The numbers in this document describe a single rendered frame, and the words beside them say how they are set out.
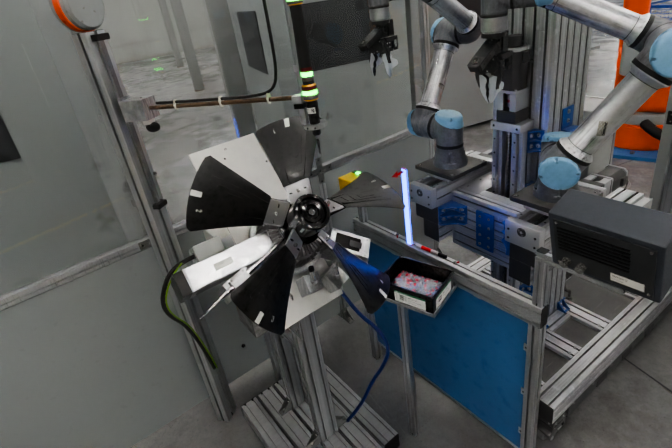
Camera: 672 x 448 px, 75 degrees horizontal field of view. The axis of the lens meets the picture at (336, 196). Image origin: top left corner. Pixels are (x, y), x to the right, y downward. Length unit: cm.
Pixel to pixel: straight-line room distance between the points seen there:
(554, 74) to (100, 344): 206
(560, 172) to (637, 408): 130
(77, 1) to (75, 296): 107
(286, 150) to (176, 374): 131
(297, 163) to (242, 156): 30
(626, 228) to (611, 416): 135
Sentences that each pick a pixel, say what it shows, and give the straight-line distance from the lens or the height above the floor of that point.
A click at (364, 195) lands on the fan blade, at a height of 118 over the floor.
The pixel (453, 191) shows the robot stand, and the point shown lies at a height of 95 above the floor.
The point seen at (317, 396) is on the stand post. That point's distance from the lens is 194.
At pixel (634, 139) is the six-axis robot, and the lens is 496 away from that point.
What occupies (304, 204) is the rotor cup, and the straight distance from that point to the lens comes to 131.
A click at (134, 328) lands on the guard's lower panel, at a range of 213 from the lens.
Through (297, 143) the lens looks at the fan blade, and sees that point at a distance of 144.
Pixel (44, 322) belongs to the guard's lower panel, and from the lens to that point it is 203.
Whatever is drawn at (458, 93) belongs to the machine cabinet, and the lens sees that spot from 546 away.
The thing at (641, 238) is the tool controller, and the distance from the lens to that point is 118.
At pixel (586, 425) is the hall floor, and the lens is 235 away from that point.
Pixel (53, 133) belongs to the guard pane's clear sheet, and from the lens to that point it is 181.
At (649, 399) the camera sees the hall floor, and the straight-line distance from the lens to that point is 253.
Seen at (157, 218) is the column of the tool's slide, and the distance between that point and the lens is 178.
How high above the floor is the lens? 182
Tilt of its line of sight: 26 degrees down
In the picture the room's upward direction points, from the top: 9 degrees counter-clockwise
